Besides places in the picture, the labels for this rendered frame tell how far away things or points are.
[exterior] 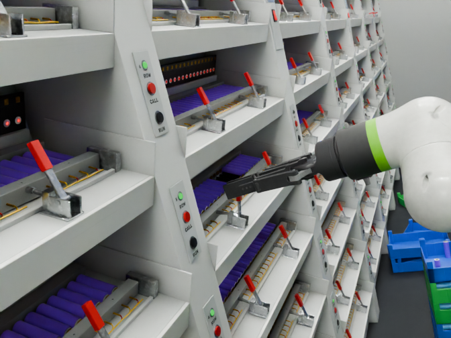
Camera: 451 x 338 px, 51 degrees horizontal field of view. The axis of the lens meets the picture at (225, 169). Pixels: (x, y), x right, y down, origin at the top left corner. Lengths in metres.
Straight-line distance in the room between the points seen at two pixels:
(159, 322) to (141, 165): 0.22
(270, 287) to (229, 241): 0.26
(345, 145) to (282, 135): 0.53
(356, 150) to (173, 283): 0.36
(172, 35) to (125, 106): 0.18
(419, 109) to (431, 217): 0.18
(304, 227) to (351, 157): 0.61
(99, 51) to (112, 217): 0.21
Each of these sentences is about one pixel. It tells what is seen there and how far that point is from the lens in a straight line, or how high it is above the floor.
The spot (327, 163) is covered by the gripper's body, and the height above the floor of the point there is 1.07.
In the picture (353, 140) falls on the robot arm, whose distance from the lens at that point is 0.81.
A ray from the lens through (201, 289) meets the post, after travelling 0.77.
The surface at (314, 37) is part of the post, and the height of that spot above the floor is 1.29.
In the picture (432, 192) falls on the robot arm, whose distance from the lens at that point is 0.71.
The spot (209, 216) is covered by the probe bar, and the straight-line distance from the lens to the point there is 0.94.
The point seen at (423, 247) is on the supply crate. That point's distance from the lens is 1.94.
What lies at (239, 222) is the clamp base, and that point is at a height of 0.97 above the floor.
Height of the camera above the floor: 1.28
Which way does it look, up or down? 12 degrees down
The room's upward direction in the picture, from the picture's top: 14 degrees counter-clockwise
